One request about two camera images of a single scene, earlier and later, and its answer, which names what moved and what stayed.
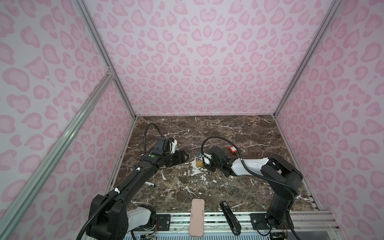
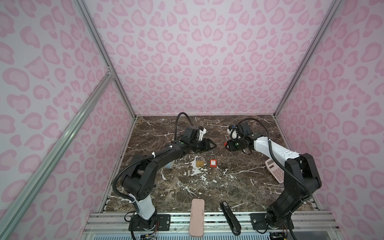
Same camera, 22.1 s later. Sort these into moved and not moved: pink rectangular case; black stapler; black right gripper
Moved: black right gripper
Not moved: black stapler; pink rectangular case
